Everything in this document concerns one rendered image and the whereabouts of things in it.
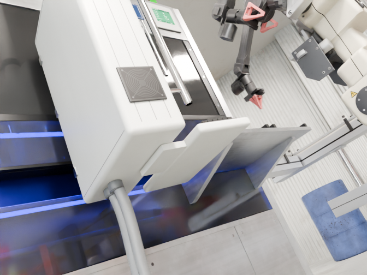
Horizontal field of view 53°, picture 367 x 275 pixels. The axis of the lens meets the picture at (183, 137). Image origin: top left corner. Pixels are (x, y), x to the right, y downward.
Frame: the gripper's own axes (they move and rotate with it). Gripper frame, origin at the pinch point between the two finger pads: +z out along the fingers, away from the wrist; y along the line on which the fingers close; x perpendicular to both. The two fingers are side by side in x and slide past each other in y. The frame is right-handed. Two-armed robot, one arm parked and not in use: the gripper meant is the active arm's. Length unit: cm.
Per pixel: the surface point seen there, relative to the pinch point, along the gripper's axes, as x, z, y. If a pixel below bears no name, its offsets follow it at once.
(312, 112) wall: -349, -83, 125
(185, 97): 89, 19, -30
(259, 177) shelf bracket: -0.2, 31.4, 19.9
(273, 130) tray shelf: 23.3, 21.5, -14.0
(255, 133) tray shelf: 36.3, 22.4, -13.0
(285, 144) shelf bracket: -0.2, 24.2, -3.1
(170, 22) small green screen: 5, -83, 27
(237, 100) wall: -321, -163, 215
